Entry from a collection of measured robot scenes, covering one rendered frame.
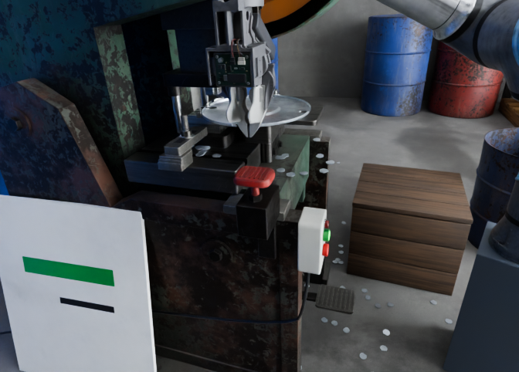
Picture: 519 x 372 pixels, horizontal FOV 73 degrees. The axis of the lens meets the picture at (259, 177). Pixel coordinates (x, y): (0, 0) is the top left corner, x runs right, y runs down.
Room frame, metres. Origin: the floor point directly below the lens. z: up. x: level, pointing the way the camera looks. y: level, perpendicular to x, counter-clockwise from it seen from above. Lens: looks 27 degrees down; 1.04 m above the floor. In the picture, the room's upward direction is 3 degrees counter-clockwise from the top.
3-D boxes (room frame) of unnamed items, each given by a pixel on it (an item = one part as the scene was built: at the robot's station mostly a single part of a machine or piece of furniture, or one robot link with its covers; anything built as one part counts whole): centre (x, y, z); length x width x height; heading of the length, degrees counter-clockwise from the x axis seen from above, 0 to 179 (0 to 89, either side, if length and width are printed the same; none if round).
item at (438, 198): (1.22, -0.60, 0.18); 0.40 x 0.38 x 0.35; 68
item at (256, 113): (0.54, 0.00, 0.88); 0.06 x 0.03 x 0.09; 161
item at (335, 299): (0.91, -0.01, 0.14); 0.59 x 0.10 x 0.05; 71
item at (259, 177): (0.57, 0.01, 0.72); 0.07 x 0.06 x 0.08; 71
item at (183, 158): (0.80, 0.18, 0.76); 0.17 x 0.06 x 0.10; 161
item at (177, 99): (0.90, 0.21, 0.81); 0.02 x 0.02 x 0.14
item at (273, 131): (0.90, -0.04, 0.72); 0.25 x 0.14 x 0.14; 71
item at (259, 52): (0.54, 0.02, 0.99); 0.09 x 0.08 x 0.12; 161
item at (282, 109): (0.92, 0.00, 0.78); 0.29 x 0.29 x 0.01
